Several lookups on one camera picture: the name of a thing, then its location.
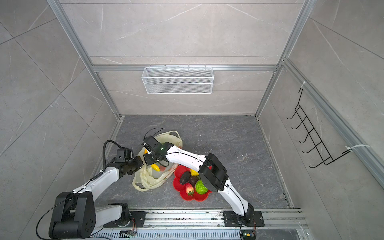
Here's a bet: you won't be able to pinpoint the cream plastic bag orange prints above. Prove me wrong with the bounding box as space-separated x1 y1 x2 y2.
132 131 183 192

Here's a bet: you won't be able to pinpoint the dark fake avocado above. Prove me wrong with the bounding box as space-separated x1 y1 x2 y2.
179 171 191 186

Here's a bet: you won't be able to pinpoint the red flower-shaped plate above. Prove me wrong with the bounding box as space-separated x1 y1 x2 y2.
173 166 211 202

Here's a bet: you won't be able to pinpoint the black wire hook rack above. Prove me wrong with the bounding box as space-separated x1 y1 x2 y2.
286 89 352 169

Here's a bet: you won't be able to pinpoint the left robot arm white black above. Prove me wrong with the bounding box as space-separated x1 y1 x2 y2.
49 156 143 239

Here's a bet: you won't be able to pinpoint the yellow fake lemon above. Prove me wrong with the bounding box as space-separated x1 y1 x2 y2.
190 169 199 177

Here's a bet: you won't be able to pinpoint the light green bumpy fake fruit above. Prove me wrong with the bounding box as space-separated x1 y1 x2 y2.
195 180 209 195

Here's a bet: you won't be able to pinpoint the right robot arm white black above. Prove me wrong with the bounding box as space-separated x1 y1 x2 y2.
142 136 254 225

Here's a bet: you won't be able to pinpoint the round dark brown fake fruit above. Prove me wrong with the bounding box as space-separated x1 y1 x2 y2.
189 176 200 187

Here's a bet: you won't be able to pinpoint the yellow fake banana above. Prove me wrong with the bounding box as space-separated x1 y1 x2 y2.
144 149 160 172

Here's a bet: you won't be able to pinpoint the white wire mesh basket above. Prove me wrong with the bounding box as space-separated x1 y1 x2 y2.
142 66 214 95

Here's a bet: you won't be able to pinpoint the red yellow fake apple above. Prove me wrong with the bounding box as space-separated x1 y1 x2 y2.
185 183 195 196

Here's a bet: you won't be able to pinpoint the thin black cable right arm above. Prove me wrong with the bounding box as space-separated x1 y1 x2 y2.
143 127 165 140

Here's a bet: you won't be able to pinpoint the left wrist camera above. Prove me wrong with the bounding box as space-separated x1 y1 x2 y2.
116 148 132 160

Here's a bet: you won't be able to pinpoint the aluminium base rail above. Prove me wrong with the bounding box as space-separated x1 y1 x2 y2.
89 209 313 240

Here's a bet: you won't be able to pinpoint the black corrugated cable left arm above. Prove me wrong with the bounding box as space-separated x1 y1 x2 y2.
101 139 124 172

